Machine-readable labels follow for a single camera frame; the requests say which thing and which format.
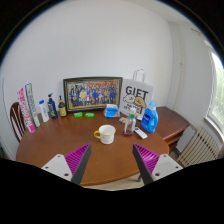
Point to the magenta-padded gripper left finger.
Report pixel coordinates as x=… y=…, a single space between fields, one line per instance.
x=77 y=159

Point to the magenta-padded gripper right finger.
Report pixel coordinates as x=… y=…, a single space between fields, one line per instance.
x=146 y=159

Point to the clear green-labelled drink bottle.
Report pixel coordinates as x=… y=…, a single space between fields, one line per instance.
x=130 y=125

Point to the white remote control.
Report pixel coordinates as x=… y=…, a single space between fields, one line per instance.
x=140 y=133

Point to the flat round red coaster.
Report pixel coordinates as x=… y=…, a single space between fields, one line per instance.
x=128 y=135

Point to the blue detergent bottle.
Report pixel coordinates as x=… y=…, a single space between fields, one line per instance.
x=149 y=119

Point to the dark wooden side table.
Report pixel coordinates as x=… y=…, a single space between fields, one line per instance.
x=170 y=123

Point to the small clear snack pack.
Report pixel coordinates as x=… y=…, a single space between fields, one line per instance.
x=122 y=120

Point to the amber pump bottle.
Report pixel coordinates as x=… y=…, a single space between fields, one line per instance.
x=62 y=109

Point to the white radiator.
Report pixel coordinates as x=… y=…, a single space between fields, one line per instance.
x=198 y=146

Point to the dark blue pump bottle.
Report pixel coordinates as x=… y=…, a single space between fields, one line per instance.
x=52 y=108

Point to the white bottle with blue cap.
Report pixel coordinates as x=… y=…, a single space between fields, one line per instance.
x=44 y=112

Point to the blue tissue pack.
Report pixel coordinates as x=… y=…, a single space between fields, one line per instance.
x=111 y=112

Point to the framed group photo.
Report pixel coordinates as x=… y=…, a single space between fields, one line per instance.
x=92 y=94

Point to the white printed paper gift bag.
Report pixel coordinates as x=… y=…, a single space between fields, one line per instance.
x=136 y=91

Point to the pink shuttlecock tube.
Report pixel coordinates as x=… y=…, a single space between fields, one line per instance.
x=26 y=111

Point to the white and green shuttlecock tube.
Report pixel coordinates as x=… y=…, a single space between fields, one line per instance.
x=32 y=105

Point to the brown wooden chair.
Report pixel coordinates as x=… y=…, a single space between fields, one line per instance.
x=16 y=121

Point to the window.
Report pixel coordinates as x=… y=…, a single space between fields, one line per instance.
x=217 y=93

